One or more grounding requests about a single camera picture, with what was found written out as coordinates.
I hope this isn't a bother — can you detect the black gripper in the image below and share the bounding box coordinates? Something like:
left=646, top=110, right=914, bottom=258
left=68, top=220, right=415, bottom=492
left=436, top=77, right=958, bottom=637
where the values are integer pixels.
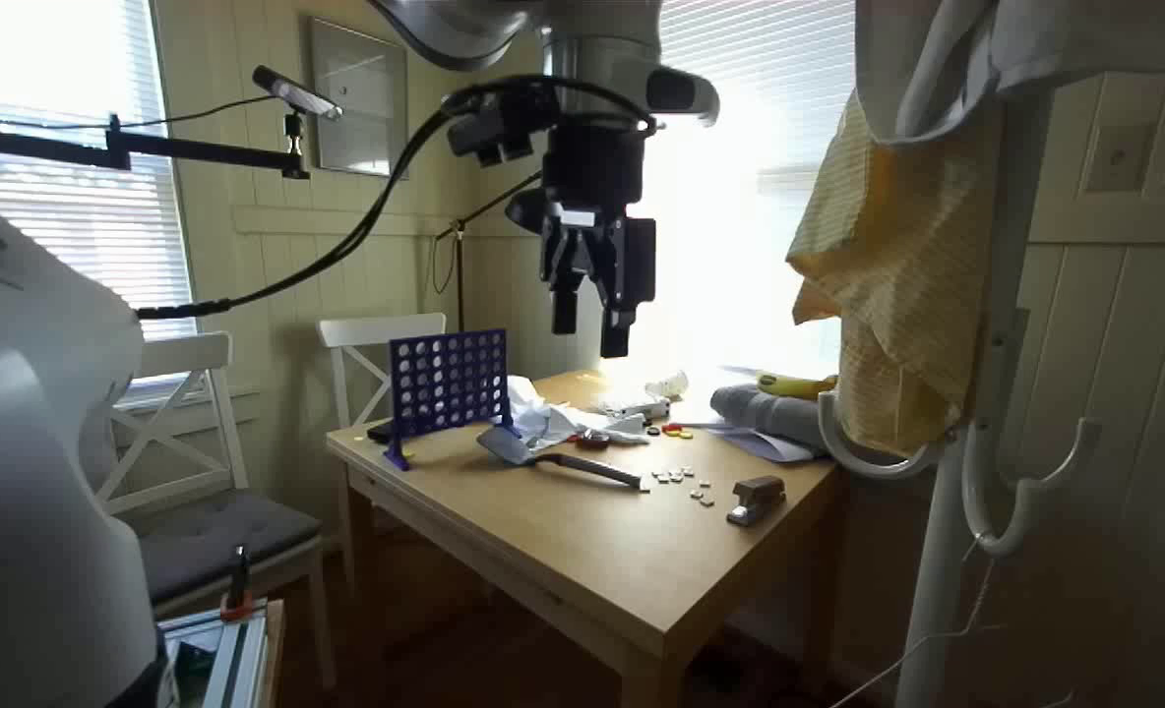
left=535, top=113, right=659, bottom=362

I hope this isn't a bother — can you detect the crumpled white cloth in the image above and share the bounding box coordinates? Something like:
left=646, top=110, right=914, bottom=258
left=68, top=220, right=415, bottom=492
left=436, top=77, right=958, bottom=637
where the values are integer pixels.
left=476, top=375, right=691, bottom=467

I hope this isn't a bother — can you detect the blue connect four grid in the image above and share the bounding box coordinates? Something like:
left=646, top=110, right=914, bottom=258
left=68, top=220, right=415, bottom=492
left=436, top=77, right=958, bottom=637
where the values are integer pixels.
left=376, top=326, right=520, bottom=473

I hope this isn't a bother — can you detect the white window blind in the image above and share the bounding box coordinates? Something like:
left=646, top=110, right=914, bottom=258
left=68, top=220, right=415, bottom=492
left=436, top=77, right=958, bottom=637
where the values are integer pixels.
left=606, top=0, right=860, bottom=387

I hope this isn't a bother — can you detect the grey folded towel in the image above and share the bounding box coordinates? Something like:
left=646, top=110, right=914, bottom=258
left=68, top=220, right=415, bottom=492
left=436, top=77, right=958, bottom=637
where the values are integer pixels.
left=709, top=381, right=835, bottom=463

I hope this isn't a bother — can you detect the white wooden chair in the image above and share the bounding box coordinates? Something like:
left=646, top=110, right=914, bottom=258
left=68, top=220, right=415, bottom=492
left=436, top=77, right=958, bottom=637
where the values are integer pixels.
left=316, top=309, right=453, bottom=427

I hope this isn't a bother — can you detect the yellow banana toy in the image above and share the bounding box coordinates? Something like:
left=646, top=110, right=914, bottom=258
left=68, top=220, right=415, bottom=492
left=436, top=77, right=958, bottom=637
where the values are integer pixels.
left=752, top=371, right=842, bottom=404

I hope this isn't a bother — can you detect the pale flat cloth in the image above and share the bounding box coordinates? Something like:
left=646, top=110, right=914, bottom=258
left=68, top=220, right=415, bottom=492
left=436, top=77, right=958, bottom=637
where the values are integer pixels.
left=717, top=426, right=826, bottom=473

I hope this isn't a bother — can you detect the light wooden table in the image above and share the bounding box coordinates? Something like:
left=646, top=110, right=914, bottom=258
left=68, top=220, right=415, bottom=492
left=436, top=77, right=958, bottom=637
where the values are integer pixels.
left=322, top=366, right=851, bottom=708

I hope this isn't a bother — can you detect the grey stapler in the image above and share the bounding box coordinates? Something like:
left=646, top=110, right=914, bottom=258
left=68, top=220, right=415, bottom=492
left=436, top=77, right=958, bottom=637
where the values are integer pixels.
left=725, top=473, right=791, bottom=531

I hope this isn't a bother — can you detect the yellow cloth garment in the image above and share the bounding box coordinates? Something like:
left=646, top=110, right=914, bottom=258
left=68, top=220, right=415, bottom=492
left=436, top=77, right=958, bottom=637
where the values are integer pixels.
left=784, top=90, right=1008, bottom=459

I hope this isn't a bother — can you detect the white chair with cushion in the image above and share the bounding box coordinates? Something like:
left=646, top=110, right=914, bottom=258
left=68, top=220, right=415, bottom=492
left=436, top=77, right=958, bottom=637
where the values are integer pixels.
left=93, top=329, right=338, bottom=701

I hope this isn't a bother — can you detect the white coat rack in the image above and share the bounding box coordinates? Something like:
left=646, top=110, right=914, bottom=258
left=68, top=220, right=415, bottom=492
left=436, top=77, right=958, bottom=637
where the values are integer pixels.
left=813, top=76, right=1107, bottom=708

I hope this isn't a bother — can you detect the grey seat cushion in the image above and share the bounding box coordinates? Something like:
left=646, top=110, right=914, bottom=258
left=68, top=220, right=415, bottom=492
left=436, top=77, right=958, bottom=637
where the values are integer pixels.
left=127, top=488, right=327, bottom=604

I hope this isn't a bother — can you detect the stack of white frames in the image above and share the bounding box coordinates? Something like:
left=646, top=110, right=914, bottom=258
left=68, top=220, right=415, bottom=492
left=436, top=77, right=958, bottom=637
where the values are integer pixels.
left=154, top=597, right=287, bottom=708

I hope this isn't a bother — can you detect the narrow window blind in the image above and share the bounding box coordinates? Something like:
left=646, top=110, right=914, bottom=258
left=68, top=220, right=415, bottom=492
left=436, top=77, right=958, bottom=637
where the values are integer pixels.
left=0, top=0, right=200, bottom=346

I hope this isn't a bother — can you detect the white panel door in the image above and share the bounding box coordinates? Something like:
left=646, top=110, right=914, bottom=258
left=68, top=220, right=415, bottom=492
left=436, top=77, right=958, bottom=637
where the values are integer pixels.
left=999, top=63, right=1165, bottom=708

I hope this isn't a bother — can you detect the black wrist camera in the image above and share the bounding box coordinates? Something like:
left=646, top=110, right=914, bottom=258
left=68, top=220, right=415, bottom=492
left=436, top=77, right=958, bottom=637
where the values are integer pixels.
left=640, top=68, right=725, bottom=128

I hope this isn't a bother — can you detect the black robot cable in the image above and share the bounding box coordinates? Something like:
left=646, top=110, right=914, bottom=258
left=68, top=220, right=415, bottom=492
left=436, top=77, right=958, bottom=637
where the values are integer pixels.
left=132, top=76, right=654, bottom=321

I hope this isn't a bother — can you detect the framed wall picture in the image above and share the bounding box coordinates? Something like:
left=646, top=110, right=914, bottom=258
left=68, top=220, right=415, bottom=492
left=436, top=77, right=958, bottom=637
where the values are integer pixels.
left=299, top=10, right=411, bottom=180

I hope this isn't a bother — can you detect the black camera on boom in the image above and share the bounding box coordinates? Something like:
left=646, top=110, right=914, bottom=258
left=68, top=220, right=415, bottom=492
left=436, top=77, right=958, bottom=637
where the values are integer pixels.
left=249, top=63, right=346, bottom=125

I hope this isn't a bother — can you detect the orange handled clamp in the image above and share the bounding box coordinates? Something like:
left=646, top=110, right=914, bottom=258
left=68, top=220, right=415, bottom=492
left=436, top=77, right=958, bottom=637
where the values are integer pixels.
left=220, top=544, right=258, bottom=621

